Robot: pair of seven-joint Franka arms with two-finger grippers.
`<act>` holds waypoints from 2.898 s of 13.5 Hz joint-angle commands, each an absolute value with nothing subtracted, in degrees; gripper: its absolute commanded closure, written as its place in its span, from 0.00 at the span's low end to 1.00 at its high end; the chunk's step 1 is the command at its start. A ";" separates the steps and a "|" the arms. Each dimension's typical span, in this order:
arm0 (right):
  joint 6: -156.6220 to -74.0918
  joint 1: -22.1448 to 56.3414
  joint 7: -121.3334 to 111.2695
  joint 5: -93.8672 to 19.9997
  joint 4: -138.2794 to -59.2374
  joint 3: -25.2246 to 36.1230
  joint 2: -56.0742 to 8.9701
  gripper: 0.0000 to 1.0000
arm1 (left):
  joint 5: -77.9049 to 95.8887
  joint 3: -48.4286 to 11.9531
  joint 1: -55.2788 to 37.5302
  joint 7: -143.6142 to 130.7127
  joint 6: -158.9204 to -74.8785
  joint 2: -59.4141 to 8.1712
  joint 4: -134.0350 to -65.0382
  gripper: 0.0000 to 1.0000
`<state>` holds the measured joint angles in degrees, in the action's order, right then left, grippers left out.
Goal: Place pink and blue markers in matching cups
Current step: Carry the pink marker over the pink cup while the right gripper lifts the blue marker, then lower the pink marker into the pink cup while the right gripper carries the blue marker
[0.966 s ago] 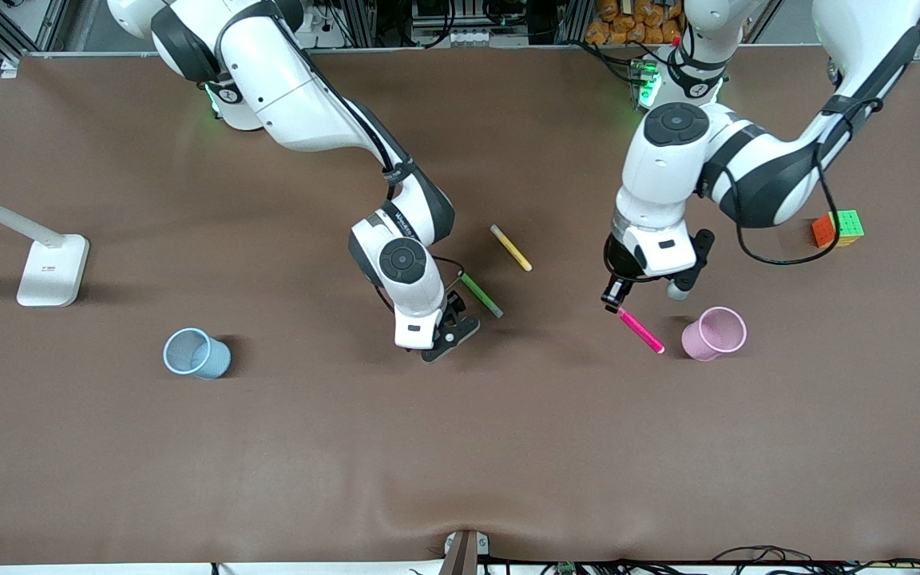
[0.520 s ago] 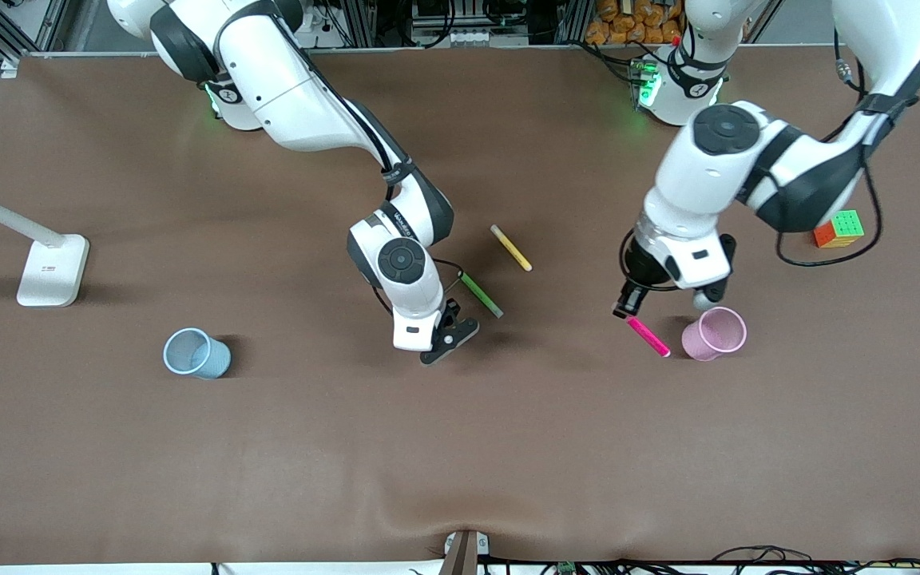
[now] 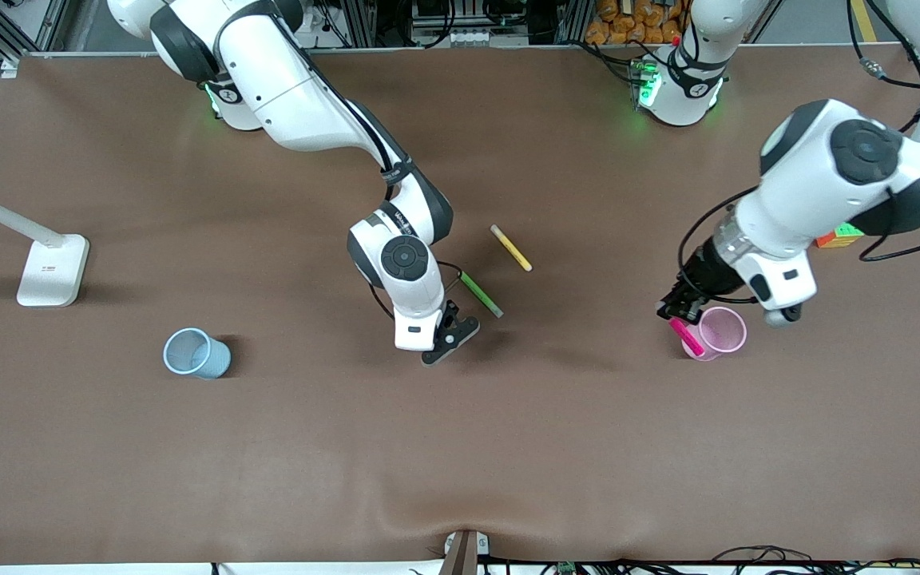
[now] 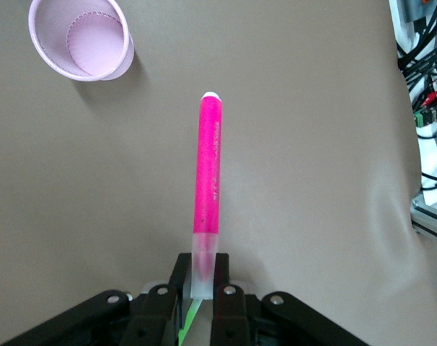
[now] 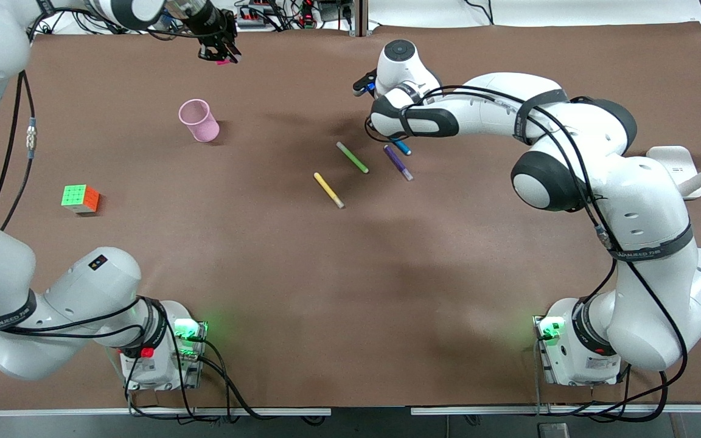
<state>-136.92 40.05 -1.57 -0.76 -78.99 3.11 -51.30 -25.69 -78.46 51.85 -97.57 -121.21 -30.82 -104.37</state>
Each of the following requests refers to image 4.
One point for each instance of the green marker pen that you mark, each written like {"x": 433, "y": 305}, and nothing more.
{"x": 189, "y": 320}

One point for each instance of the red clip lead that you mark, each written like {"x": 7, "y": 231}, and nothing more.
{"x": 436, "y": 95}

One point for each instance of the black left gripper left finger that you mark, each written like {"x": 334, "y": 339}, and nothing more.
{"x": 150, "y": 317}

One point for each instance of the pink plastic cup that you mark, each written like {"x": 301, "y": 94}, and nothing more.
{"x": 81, "y": 39}

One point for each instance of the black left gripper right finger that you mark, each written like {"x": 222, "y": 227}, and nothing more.
{"x": 240, "y": 320}

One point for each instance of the aluminium frame profile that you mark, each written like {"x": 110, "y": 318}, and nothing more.
{"x": 429, "y": 216}

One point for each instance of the pink marker pen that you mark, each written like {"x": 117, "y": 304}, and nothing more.
{"x": 208, "y": 162}

